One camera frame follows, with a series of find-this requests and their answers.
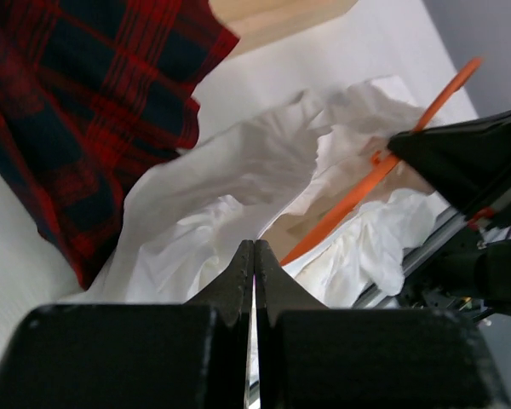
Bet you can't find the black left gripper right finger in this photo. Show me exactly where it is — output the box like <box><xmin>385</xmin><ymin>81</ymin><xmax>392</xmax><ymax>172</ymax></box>
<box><xmin>254</xmin><ymin>240</ymin><xmax>511</xmax><ymax>408</ymax></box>

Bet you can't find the orange hanger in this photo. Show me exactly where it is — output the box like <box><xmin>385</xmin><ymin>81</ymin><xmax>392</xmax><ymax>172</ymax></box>
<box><xmin>280</xmin><ymin>57</ymin><xmax>483</xmax><ymax>266</ymax></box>

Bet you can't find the wooden clothes rack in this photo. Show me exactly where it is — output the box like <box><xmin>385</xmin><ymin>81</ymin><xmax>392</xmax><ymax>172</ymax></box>
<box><xmin>210</xmin><ymin>0</ymin><xmax>356</xmax><ymax>51</ymax></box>

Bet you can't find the aluminium mounting rail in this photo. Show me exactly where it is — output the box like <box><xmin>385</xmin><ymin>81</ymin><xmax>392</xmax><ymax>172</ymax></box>
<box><xmin>353</xmin><ymin>209</ymin><xmax>485</xmax><ymax>309</ymax></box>

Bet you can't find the red black plaid garment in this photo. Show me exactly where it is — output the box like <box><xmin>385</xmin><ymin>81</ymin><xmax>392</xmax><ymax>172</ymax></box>
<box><xmin>0</xmin><ymin>0</ymin><xmax>238</xmax><ymax>288</ymax></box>

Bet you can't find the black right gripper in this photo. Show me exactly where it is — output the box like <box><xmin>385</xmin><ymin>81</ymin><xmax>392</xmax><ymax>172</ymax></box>
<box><xmin>388</xmin><ymin>110</ymin><xmax>511</xmax><ymax>228</ymax></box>

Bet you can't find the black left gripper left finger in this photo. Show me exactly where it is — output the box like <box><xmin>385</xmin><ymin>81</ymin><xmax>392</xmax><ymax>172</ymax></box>
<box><xmin>0</xmin><ymin>241</ymin><xmax>254</xmax><ymax>408</ymax></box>

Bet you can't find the white pleated skirt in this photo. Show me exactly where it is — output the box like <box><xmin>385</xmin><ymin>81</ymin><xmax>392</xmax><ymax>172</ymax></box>
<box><xmin>75</xmin><ymin>77</ymin><xmax>445</xmax><ymax>308</ymax></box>

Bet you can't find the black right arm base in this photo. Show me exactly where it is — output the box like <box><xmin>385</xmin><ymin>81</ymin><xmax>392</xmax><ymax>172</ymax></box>
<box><xmin>398</xmin><ymin>229</ymin><xmax>511</xmax><ymax>329</ymax></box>

